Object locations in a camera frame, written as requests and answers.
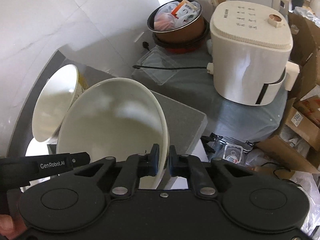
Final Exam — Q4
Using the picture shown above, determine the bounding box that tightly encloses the white bowl plain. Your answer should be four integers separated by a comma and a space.
32, 64, 88, 144

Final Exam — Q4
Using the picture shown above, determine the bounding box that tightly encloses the white bowl yellow pattern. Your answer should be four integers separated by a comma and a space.
56, 77, 169, 189

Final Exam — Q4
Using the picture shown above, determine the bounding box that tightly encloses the clear plastic tray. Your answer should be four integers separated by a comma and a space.
132, 46, 183, 86

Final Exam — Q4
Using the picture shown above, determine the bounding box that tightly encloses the brown pot with bags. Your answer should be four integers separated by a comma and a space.
147, 0, 209, 54

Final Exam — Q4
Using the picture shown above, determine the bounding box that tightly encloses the white air fryer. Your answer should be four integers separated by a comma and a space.
207, 1, 300, 106

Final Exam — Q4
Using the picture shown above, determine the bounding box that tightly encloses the clear plastic food container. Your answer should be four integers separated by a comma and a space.
201, 133, 254, 166

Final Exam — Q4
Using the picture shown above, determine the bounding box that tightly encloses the air fryer power cable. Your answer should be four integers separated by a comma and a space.
132, 64, 212, 71

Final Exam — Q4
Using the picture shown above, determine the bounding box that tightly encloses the cardboard box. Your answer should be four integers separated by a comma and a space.
257, 12, 319, 174

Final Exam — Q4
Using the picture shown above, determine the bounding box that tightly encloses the operator hand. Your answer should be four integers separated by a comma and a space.
0, 215, 27, 239

